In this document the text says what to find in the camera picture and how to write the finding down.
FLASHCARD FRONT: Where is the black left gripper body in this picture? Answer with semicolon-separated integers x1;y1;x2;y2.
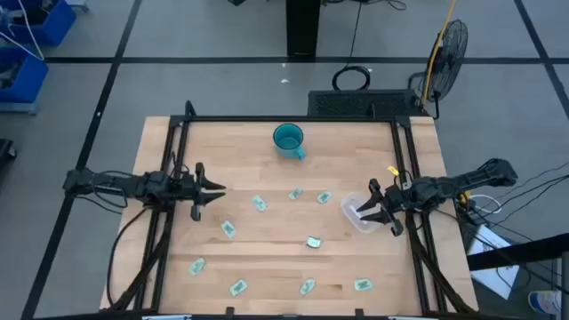
175;162;208;222

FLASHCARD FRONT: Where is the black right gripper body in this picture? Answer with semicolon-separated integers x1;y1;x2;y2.
368;178;413;238

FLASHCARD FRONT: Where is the clear plastic container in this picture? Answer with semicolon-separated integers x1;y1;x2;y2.
341;191;388;235

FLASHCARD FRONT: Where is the teal mug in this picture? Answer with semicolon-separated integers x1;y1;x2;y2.
272;123;308;162

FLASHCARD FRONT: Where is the black perforated computer case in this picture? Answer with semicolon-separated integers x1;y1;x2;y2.
307;89;430;119

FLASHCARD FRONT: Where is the white paper sheet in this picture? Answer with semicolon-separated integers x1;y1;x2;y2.
466;224;521;301

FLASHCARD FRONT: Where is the black bar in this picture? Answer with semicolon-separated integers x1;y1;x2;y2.
466;233;569;272

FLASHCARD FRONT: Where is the black floor fan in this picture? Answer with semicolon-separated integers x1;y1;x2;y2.
408;19;469;120

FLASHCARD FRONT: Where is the white blue shoe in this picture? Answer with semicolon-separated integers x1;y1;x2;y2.
527;290;564;316

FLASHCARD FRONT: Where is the black rectangular column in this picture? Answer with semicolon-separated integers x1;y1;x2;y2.
285;0;322;59

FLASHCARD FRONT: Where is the blue storage bin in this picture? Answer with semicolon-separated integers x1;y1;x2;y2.
0;46;50;106
0;0;77;48

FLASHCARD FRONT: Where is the black aluminium table frame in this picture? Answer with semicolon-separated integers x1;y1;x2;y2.
100;100;479;320

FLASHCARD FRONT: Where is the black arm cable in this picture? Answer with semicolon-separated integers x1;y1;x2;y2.
106;206;150;308

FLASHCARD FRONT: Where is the black coiled cable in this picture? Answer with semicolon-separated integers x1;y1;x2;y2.
332;0;373;92

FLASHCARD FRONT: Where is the yellow hanging cable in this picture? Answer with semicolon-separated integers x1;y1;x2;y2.
420;0;459;106

